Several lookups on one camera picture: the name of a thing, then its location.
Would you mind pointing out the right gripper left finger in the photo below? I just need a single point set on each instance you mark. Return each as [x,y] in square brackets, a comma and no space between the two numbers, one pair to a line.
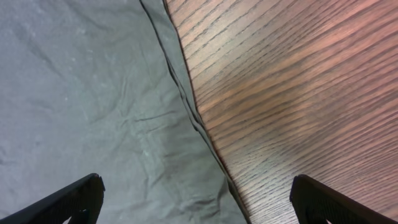
[79,202]

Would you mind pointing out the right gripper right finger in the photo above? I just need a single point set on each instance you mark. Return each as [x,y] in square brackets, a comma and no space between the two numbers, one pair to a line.
[316,203]

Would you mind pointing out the grey khaki shorts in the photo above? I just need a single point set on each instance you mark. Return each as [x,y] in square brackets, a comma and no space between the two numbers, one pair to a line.
[102,87]

